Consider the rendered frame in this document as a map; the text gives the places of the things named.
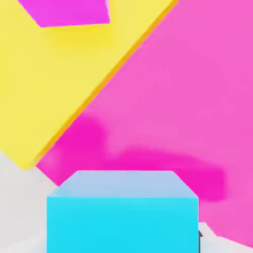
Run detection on small cyan cube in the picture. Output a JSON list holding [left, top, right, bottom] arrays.
[[46, 170, 200, 253]]

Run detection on large yellow box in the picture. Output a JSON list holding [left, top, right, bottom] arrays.
[[0, 0, 180, 170]]

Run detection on small magenta cube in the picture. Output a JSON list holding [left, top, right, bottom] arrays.
[[17, 0, 111, 28]]

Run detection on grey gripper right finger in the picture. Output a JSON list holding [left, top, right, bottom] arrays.
[[198, 222, 253, 253]]

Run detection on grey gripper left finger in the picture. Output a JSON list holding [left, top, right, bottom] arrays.
[[3, 234, 47, 253]]

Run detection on large pink box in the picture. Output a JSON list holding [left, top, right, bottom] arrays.
[[35, 0, 253, 249]]

